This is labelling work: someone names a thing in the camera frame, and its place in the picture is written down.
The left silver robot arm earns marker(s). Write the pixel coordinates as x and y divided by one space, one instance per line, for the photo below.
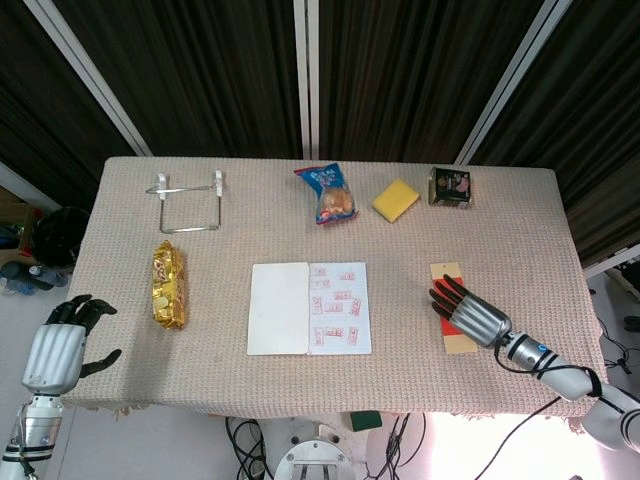
35 430

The green pad under table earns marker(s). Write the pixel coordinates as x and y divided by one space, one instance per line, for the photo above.
365 421

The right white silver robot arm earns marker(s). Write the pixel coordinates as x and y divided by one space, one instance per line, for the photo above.
565 372

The yellow sponge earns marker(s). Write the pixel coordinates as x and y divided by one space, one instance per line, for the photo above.
395 200

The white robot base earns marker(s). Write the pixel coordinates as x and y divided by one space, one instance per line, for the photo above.
312 450

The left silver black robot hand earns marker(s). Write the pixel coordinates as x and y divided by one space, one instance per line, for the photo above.
50 350

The black food tin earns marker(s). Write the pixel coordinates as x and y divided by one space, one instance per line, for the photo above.
450 187

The gold foil snack packet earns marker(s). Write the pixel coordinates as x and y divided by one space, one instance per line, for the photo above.
169 287

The blue snack bag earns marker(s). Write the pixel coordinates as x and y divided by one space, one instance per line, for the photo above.
330 195

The red and tan bookmark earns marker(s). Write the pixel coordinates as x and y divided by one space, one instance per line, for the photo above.
442 270

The beige woven tablecloth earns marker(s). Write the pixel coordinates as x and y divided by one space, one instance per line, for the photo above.
400 260

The white partition frame post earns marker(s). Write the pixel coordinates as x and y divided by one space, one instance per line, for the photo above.
306 75
85 75
515 75

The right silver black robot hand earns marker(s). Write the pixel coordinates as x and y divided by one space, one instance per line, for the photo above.
475 315

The open white notebook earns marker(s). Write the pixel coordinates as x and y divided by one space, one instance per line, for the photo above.
277 310

